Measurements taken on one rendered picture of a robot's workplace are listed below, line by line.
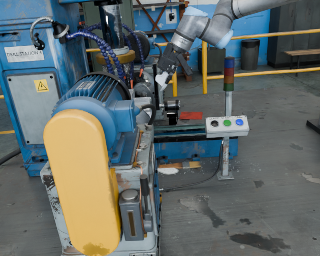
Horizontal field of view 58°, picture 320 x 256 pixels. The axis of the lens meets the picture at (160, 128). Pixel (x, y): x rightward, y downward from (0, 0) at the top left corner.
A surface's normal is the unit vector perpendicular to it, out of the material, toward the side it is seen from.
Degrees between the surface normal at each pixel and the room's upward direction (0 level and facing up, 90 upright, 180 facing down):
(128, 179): 90
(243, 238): 0
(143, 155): 0
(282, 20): 90
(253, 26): 90
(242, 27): 90
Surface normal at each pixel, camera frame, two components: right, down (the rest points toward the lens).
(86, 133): -0.03, 0.41
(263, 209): -0.07, -0.91
